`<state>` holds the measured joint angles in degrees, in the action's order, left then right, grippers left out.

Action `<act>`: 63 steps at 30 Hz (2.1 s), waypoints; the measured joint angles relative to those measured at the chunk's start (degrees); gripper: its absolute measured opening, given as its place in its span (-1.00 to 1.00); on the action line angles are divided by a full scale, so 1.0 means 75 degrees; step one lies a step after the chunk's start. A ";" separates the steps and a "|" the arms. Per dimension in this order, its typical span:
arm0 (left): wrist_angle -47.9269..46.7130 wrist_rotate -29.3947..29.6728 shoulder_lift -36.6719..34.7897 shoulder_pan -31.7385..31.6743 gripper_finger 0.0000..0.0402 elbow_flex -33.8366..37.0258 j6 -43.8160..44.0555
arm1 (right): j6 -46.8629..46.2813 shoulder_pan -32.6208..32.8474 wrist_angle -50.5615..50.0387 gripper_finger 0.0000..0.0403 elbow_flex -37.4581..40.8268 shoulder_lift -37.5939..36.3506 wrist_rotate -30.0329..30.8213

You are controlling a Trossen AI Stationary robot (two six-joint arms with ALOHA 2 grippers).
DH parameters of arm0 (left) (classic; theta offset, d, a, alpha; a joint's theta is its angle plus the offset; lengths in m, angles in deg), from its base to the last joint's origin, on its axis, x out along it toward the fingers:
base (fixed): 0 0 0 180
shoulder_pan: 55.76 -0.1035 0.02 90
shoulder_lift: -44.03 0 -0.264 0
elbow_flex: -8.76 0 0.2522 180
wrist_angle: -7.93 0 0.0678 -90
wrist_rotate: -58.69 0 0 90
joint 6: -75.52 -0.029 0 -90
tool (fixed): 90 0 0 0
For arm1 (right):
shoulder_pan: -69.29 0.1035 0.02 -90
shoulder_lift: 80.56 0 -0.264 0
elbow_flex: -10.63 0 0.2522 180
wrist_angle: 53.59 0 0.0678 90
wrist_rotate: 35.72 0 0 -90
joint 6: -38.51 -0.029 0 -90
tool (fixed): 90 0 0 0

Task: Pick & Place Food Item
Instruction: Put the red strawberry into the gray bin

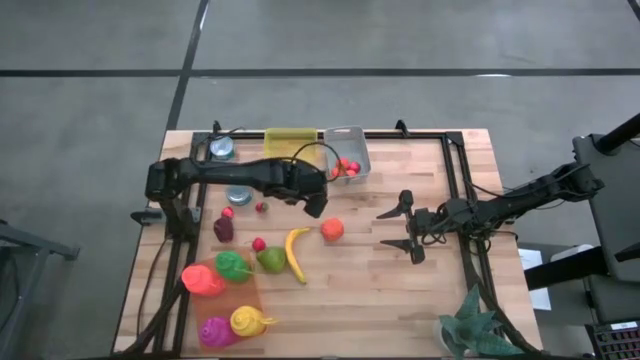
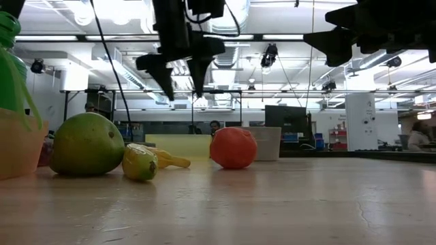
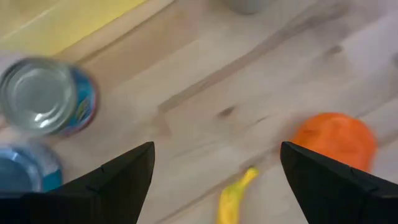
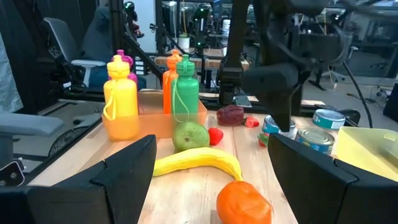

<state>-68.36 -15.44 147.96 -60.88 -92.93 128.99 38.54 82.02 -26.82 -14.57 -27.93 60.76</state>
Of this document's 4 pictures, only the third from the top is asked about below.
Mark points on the tin can blue label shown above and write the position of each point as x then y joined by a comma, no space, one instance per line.
21,171

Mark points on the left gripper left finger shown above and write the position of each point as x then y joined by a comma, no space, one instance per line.
109,193

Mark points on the yellow toy banana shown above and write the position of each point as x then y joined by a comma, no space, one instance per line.
231,199

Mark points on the yellow translucent plastic bin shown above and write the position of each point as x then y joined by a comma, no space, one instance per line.
62,28

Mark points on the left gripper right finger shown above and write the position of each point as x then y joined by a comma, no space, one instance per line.
335,196

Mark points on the tin can gold lid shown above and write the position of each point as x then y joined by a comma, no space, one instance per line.
43,96

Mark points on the orange-red toy fruit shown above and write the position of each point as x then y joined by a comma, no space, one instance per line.
339,137

